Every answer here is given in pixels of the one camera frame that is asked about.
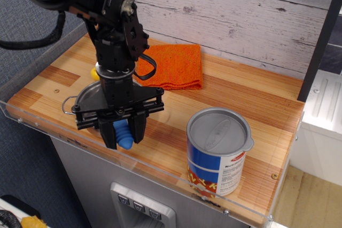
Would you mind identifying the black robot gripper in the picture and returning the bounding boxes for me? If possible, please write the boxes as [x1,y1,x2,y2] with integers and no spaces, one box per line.
[72,62,164,150]

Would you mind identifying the blue handled metal fork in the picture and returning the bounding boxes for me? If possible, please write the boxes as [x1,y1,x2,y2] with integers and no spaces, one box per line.
[113,120,134,150]

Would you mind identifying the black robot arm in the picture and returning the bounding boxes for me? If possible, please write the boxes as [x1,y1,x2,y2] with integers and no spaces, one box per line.
[1,0,164,150]

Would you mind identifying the small stainless steel pot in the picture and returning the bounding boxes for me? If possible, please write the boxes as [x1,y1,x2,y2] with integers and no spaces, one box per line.
[61,80,145,137]

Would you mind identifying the grey toy fridge cabinet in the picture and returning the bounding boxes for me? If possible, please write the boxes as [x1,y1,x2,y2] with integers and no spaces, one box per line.
[52,139,247,227]

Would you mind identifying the folded orange cloth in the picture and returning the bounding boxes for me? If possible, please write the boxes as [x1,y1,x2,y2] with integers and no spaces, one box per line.
[136,44,203,90]

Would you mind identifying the silver ice dispenser panel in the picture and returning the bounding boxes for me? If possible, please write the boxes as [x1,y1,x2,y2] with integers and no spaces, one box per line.
[110,182,177,227]

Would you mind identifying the blue labelled soup can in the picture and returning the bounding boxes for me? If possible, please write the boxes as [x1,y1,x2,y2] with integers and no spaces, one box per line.
[186,107,254,196]

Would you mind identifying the black and yellow bag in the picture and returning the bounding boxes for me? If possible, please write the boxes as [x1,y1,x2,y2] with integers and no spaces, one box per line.
[1,195,49,227]

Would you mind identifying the white ribbed appliance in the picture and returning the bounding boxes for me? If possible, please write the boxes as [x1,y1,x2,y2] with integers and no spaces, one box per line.
[290,70,341,185]

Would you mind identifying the yellow handled white toy knife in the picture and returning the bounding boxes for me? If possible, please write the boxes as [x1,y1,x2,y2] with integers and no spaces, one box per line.
[90,67,100,81]

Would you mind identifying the clear acrylic guard rail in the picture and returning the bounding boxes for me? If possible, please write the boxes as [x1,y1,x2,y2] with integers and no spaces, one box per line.
[10,17,304,227]

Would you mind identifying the dark grey right post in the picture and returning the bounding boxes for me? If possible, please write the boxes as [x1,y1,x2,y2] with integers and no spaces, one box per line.
[297,0,341,102]

